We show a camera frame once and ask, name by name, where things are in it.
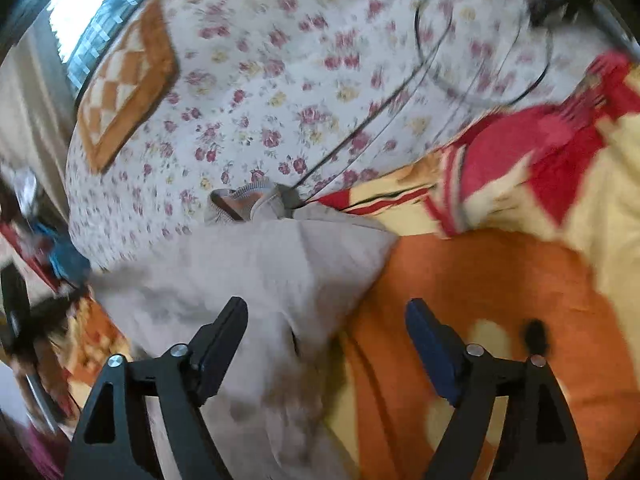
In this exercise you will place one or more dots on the grey sweatshirt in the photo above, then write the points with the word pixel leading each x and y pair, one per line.
pixel 280 270

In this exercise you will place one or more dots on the orange checkered cushion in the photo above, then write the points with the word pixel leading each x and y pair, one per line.
pixel 125 90

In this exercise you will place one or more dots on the blue object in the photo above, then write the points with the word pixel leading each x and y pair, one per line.
pixel 62 255

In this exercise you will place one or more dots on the beige curtain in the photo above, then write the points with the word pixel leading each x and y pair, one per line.
pixel 30 110

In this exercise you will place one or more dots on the orange printed blanket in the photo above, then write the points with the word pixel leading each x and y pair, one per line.
pixel 450 280

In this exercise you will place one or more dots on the floral bed sheet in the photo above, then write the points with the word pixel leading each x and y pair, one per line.
pixel 300 60

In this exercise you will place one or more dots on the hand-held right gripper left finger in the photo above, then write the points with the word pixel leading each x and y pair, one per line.
pixel 224 342

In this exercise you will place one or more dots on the black electronic device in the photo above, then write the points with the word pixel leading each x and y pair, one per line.
pixel 550 5

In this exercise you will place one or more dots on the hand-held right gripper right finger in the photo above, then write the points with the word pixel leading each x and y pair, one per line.
pixel 431 352

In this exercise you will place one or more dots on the dark object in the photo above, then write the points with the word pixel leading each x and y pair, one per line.
pixel 14 305

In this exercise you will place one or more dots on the window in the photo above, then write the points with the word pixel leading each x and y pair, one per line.
pixel 85 5

